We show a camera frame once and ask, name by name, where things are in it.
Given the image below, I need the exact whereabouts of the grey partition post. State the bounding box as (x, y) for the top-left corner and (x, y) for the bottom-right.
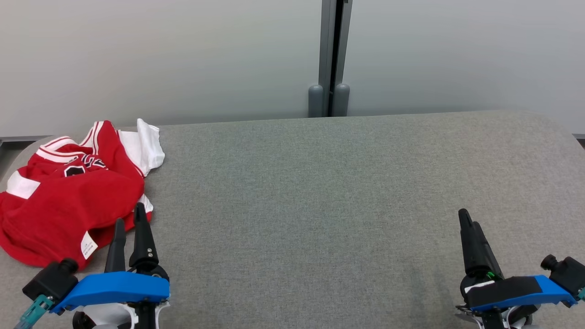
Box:
(308, 0), (353, 118)

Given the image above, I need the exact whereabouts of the left camera cable teal plug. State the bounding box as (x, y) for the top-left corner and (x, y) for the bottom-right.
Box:
(14, 295), (54, 329)

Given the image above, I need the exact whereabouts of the red white jersey shirt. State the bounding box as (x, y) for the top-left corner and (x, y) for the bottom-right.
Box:
(27, 118), (166, 270)

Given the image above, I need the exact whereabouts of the red shorts white stripe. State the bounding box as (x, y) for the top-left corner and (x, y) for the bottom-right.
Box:
(0, 169), (58, 229)

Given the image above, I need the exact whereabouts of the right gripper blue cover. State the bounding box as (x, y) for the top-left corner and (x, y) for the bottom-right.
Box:
(457, 209), (577, 329)

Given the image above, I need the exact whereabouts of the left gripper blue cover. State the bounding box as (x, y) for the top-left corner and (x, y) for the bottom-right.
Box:
(50, 202), (170, 329)

